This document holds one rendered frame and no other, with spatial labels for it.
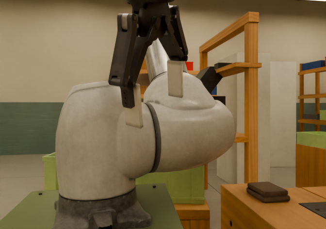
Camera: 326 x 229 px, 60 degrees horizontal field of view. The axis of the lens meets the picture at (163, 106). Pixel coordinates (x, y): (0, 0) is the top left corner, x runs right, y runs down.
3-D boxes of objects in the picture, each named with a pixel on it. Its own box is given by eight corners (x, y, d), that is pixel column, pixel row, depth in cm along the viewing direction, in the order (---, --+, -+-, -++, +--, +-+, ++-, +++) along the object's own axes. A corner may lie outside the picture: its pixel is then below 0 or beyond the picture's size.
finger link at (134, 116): (140, 83, 41) (137, 85, 40) (143, 126, 43) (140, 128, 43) (123, 81, 42) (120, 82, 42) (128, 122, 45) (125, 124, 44)
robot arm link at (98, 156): (56, 182, 63) (52, 83, 62) (134, 172, 70) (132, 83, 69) (57, 207, 48) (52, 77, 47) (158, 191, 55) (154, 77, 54)
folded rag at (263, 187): (245, 191, 83) (245, 181, 83) (270, 190, 84) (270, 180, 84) (263, 203, 73) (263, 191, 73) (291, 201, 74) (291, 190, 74)
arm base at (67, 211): (46, 255, 43) (44, 220, 43) (55, 205, 64) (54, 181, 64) (159, 235, 49) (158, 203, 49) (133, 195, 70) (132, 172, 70)
